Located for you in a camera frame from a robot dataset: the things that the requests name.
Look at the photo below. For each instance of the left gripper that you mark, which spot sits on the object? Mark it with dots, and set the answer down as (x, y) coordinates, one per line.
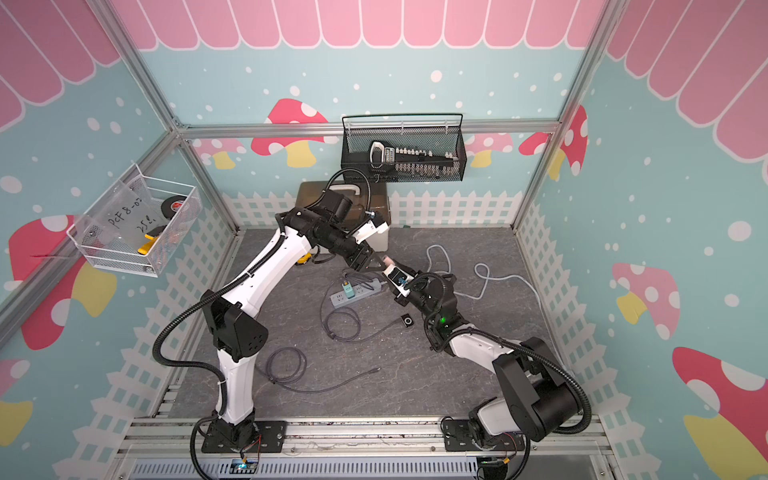
(360, 265)

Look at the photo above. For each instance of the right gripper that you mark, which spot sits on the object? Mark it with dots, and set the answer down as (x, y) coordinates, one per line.
(400, 297)

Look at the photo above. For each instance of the black mp3 player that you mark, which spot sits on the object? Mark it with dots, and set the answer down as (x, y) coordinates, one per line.
(408, 321)

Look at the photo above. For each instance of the teal usb charger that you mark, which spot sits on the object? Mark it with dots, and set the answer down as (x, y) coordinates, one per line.
(348, 290)

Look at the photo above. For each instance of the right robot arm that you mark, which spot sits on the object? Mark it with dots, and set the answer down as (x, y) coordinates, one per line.
(538, 396)

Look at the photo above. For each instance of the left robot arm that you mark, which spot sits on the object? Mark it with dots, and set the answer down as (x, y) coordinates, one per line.
(231, 312)

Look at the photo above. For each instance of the grey power strip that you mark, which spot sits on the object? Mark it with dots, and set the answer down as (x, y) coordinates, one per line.
(361, 291)

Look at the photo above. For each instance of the yellow tape measure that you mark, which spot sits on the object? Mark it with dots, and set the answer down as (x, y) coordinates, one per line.
(304, 259)

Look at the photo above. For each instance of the white box brown lid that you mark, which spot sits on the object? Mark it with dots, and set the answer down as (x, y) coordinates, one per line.
(357, 196)

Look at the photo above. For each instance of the socket set in basket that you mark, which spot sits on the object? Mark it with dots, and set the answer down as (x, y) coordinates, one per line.
(400, 164)

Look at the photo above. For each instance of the black tape roll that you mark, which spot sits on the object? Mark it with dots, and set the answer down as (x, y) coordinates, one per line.
(171, 205)

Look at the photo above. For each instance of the yellow tool in bin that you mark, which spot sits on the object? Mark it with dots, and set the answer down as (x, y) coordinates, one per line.
(151, 238)

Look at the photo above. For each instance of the black wire mesh basket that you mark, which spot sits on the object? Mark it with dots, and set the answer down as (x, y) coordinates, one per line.
(439, 132)

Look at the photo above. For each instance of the clear wall bin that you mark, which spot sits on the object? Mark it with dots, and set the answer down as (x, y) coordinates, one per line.
(109, 234)

